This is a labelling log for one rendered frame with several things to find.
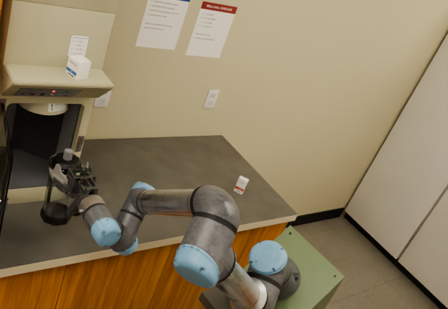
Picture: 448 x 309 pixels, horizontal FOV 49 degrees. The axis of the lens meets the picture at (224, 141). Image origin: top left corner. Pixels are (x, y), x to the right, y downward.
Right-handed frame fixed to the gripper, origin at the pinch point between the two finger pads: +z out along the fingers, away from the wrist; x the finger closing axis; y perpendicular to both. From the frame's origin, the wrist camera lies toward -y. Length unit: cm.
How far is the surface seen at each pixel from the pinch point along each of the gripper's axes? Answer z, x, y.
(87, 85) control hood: 7.5, -4.4, 26.9
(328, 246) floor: 34, -248, -125
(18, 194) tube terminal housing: 19.4, 6.5, -25.3
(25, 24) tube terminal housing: 18.9, 13.2, 40.4
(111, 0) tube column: 19, -12, 52
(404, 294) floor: -25, -277, -125
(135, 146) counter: 52, -58, -30
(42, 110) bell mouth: 21.3, 2.7, 9.5
